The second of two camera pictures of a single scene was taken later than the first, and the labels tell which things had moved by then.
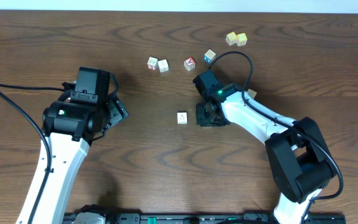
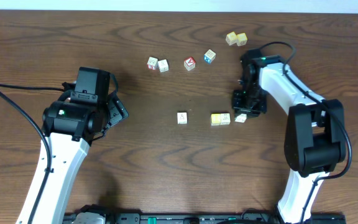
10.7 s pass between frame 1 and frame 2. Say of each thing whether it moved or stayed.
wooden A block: stayed
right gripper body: moved
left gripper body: stayed
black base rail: stayed
